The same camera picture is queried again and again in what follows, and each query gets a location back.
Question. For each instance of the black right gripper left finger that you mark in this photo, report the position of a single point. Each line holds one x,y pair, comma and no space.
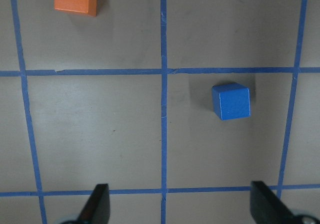
97,208

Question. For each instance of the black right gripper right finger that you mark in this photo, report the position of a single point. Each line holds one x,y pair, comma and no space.
265,207

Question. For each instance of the blue wooden block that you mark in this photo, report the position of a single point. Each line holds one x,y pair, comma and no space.
231,101

